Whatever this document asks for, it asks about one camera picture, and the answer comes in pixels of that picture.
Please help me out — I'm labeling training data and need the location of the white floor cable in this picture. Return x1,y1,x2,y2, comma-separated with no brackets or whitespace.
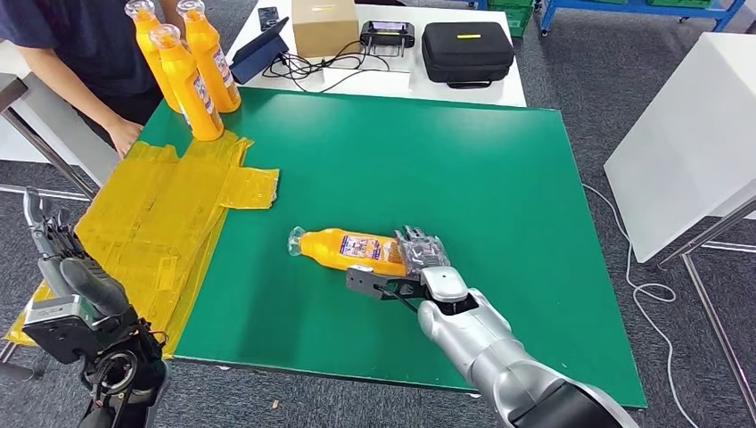
582,183,701,428

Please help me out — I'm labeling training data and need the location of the black smartphone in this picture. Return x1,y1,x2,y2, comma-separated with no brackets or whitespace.
257,5,281,32

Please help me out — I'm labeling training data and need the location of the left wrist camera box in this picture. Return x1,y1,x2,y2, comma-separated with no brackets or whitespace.
22,295,128,366

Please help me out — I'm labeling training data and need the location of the tablet in blue case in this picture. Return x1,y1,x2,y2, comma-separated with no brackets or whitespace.
228,16,291,85

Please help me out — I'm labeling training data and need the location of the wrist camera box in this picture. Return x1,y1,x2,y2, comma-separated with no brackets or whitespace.
345,264,426,302
22,295,128,366

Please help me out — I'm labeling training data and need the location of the black carrying case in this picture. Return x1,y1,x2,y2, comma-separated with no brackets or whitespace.
421,21,517,90

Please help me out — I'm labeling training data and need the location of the black controller with screen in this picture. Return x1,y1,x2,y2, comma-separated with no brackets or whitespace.
358,20,416,59

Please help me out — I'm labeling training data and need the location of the yellow taped cardboard sheet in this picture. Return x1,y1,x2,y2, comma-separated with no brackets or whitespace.
4,130,281,360

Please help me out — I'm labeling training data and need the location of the orange detergent bottle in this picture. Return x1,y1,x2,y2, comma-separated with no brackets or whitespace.
286,226,410,277
148,24,226,143
124,0,183,114
176,0,242,114

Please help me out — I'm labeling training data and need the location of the brown cardboard box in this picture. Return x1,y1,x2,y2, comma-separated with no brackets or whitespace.
291,0,360,59

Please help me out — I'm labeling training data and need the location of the white side table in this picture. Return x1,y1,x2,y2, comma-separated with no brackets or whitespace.
0,41,122,187

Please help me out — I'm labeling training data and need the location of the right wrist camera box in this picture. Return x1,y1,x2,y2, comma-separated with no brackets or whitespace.
345,264,426,302

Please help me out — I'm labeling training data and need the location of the person's right hand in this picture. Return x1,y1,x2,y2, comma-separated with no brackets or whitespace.
108,118,144,160

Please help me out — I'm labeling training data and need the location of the flat white box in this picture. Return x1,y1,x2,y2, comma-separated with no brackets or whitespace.
321,66,412,99

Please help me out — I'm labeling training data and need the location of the blue metal rack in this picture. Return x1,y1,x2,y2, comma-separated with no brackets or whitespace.
538,0,747,34

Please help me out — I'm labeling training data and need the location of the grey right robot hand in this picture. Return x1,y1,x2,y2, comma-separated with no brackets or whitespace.
394,225,451,277

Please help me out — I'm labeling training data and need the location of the white desk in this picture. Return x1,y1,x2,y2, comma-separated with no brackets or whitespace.
224,0,529,109

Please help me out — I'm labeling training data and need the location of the person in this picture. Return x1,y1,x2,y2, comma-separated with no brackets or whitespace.
0,0,190,160

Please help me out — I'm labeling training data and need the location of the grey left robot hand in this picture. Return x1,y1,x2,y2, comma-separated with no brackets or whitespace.
22,187,131,317

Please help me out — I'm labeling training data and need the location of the black cable bundle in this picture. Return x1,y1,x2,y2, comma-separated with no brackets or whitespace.
262,39,411,94

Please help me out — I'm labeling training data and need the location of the white table with metal legs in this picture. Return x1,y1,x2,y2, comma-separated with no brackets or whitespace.
603,32,756,415

